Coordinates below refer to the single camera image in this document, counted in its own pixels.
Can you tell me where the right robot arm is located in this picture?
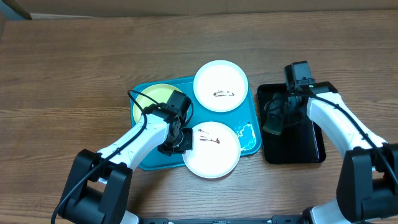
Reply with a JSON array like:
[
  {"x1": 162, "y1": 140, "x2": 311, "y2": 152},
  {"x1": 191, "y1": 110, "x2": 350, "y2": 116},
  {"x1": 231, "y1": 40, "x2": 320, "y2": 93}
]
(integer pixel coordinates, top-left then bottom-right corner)
[{"x1": 263, "y1": 61, "x2": 397, "y2": 223}]

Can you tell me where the white plate with blue rim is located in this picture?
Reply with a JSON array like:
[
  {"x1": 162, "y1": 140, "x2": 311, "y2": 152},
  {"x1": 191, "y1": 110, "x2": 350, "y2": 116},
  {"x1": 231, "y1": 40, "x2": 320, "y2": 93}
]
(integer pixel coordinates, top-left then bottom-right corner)
[{"x1": 193, "y1": 60, "x2": 249, "y2": 113}]

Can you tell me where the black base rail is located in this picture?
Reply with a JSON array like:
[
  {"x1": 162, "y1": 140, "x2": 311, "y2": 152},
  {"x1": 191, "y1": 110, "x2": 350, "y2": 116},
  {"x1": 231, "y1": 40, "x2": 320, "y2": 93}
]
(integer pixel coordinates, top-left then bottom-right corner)
[{"x1": 139, "y1": 215, "x2": 310, "y2": 224}]

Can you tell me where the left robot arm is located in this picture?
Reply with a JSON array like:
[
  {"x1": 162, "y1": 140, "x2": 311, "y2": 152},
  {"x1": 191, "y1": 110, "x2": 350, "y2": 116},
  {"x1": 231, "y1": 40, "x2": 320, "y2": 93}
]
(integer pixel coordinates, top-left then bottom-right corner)
[{"x1": 50, "y1": 91, "x2": 193, "y2": 224}]

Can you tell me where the black plastic tray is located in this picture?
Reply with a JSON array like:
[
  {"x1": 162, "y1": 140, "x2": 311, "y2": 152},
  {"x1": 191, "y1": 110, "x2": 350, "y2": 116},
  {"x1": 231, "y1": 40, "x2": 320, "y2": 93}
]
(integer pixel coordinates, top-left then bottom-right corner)
[{"x1": 256, "y1": 82, "x2": 326, "y2": 166}]

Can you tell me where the teal plastic tray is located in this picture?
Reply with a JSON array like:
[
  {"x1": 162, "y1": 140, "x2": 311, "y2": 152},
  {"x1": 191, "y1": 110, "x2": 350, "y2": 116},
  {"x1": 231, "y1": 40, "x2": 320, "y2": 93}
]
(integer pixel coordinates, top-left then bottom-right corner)
[{"x1": 133, "y1": 77, "x2": 262, "y2": 171}]

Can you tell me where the dark chair leg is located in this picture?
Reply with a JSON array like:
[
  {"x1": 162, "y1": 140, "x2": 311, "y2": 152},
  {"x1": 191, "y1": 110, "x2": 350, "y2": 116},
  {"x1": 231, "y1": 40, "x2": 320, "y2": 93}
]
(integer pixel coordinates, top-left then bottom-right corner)
[{"x1": 1, "y1": 0, "x2": 32, "y2": 21}]

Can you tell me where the yellow-green plate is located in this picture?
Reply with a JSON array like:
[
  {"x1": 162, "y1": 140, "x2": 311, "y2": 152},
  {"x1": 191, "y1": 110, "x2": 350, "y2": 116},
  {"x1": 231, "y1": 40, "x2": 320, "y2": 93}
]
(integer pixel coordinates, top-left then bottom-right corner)
[{"x1": 132, "y1": 83, "x2": 184, "y2": 124}]

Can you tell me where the green and yellow sponge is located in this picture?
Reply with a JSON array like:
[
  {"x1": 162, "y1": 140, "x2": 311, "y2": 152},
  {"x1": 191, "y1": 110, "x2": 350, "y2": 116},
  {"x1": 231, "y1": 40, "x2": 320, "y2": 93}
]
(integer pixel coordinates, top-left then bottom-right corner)
[{"x1": 262, "y1": 116, "x2": 284, "y2": 135}]

